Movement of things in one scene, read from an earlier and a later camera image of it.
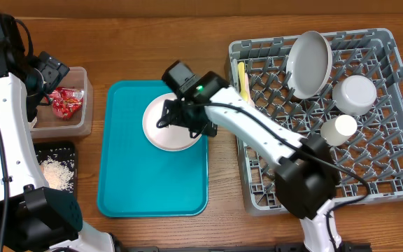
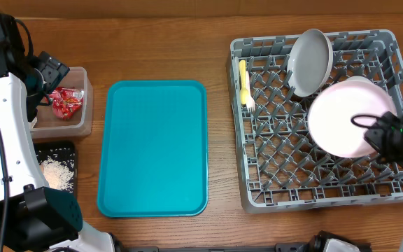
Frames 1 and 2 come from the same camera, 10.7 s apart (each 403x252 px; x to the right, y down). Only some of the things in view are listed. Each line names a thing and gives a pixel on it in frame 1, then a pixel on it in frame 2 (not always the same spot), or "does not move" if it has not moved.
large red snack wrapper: (66, 102) does not move
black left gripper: (54, 71) does not move
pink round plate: (170, 138) -> (341, 114)
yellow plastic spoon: (242, 78) does not move
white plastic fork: (250, 103) does not move
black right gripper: (172, 115) -> (375, 137)
